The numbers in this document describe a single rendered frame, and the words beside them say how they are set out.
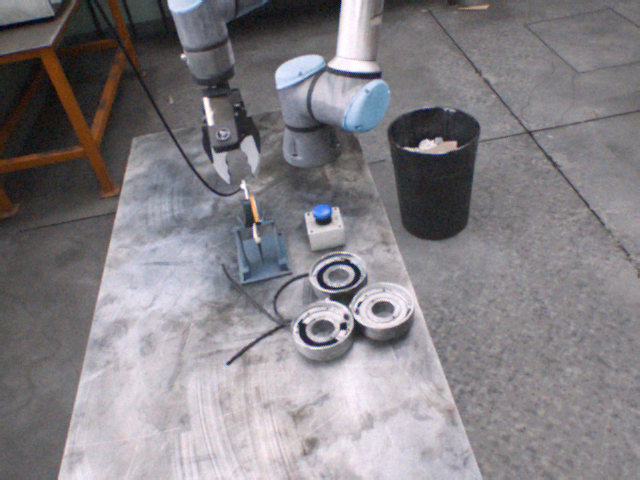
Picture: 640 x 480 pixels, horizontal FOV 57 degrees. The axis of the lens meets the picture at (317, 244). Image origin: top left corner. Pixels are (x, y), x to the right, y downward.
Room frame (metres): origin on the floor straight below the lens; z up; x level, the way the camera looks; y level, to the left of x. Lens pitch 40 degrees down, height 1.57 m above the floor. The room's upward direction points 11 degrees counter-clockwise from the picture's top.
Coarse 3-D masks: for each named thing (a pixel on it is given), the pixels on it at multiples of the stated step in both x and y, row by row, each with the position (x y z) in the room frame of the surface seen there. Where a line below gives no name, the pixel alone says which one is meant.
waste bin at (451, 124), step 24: (408, 120) 2.01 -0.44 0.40; (432, 120) 2.02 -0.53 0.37; (456, 120) 1.96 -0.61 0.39; (408, 144) 1.98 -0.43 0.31; (456, 144) 1.95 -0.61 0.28; (408, 168) 1.76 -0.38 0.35; (432, 168) 1.71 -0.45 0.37; (456, 168) 1.71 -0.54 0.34; (408, 192) 1.78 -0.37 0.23; (432, 192) 1.72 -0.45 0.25; (456, 192) 1.72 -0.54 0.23; (408, 216) 1.80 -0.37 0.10; (432, 216) 1.73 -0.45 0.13; (456, 216) 1.73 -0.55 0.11
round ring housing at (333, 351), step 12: (324, 300) 0.71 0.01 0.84; (300, 312) 0.70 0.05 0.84; (312, 312) 0.70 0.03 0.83; (336, 312) 0.69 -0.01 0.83; (348, 312) 0.67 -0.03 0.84; (312, 324) 0.67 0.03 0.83; (324, 324) 0.68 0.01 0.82; (336, 324) 0.66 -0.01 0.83; (312, 336) 0.65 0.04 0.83; (348, 336) 0.62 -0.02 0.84; (300, 348) 0.63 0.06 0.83; (312, 348) 0.61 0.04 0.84; (324, 348) 0.61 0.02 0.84; (336, 348) 0.61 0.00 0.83; (324, 360) 0.61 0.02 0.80
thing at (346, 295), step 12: (336, 252) 0.83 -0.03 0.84; (348, 252) 0.82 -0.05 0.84; (324, 264) 0.81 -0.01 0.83; (360, 264) 0.79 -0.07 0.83; (312, 276) 0.79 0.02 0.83; (324, 276) 0.78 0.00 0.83; (336, 276) 0.80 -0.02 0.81; (348, 276) 0.78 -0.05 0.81; (312, 288) 0.77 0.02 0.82; (324, 288) 0.74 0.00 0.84; (348, 288) 0.73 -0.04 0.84; (360, 288) 0.74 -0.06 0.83; (336, 300) 0.73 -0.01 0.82; (348, 300) 0.73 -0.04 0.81
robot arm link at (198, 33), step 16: (176, 0) 0.91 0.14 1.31; (192, 0) 0.90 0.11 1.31; (208, 0) 0.91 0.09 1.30; (224, 0) 0.93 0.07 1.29; (176, 16) 0.92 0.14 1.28; (192, 16) 0.90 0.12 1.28; (208, 16) 0.91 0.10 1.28; (224, 16) 0.93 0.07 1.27; (192, 32) 0.91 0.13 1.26; (208, 32) 0.91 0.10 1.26; (224, 32) 0.93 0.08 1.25; (192, 48) 0.91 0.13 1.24; (208, 48) 0.90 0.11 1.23
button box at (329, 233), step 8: (336, 208) 0.95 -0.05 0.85; (312, 216) 0.94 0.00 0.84; (336, 216) 0.93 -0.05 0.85; (312, 224) 0.92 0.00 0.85; (320, 224) 0.91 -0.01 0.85; (328, 224) 0.91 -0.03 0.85; (336, 224) 0.90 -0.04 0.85; (312, 232) 0.89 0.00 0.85; (320, 232) 0.89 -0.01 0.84; (328, 232) 0.89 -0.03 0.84; (336, 232) 0.89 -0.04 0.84; (312, 240) 0.89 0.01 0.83; (320, 240) 0.89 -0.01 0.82; (328, 240) 0.89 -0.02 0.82; (336, 240) 0.89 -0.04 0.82; (344, 240) 0.89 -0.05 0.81; (312, 248) 0.89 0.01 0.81; (320, 248) 0.89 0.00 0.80; (328, 248) 0.89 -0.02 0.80
